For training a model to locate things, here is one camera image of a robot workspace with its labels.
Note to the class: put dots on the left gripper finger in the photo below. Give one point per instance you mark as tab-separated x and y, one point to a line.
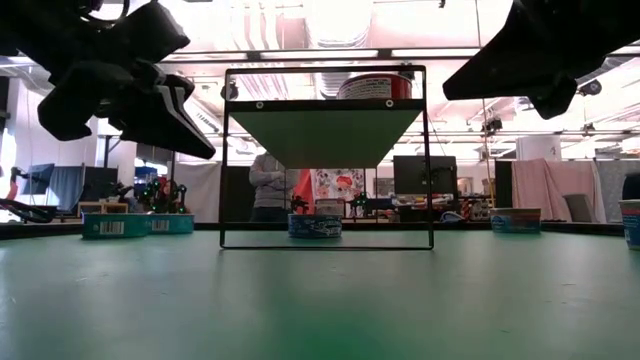
160	125
80	100

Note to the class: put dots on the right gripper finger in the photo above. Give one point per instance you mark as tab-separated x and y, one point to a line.
505	70
555	97

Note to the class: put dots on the red white-label can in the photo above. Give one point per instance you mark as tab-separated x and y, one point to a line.
375	86

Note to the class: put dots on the blue fish-print can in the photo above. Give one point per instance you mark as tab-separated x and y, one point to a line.
315	226

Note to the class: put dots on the silver-lid seafood can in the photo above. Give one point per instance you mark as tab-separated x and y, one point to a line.
116	226

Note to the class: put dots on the white cylindrical column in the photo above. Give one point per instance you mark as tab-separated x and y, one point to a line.
537	147

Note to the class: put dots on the background robot green lights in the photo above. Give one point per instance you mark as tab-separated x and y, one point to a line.
152	197
372	205

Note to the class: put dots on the white curtain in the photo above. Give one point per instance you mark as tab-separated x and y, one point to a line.
197	190

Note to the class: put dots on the black panel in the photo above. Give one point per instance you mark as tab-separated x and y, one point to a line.
503	182
100	182

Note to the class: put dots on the blue-grey curtain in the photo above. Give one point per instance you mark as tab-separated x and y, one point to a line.
65	185

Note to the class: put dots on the pink curtain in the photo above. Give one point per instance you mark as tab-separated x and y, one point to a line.
550	185

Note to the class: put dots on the small background monitor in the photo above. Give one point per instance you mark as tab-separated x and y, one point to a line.
39	179

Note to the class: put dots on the grey curtain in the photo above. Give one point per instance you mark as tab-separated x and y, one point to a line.
610	180

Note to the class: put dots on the wooden background table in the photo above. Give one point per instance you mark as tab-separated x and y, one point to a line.
102	206

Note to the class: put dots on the teal can silver lid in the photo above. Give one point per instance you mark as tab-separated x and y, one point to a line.
172	224

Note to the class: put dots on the black curtain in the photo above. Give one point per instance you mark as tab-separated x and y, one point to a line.
237	195

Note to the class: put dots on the person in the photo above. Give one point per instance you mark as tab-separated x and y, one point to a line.
631	187
270	187

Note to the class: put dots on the red black background robot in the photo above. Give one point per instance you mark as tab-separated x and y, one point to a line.
20	210

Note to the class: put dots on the blue red-stripe can gold lid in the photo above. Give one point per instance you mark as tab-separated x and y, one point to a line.
632	225
515	221

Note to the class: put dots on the black monitor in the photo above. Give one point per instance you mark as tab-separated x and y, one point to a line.
415	175

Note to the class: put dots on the red curtain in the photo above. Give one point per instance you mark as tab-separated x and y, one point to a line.
306	192

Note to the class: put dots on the black background robot arms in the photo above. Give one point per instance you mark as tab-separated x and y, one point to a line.
300	205

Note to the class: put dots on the ceiling light strip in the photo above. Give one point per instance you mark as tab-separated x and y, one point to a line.
320	53

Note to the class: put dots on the white storage box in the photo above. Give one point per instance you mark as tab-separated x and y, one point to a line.
330	207

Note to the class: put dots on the floral cloth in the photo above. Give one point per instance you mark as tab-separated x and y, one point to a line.
340	182

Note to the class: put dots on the green table mat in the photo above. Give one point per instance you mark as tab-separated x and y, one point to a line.
300	310

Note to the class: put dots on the ceiling-mounted camera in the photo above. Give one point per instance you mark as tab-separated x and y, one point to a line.
492	125
591	88
229	91

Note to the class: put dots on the black metal stand frame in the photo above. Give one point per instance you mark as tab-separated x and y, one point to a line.
106	150

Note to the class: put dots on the black metal table frame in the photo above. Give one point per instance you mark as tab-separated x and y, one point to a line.
555	227

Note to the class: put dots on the wooden shelf black metal frame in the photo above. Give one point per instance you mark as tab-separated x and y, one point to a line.
327	140

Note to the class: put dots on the silver ceiling air duct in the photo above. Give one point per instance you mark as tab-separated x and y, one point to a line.
337	30

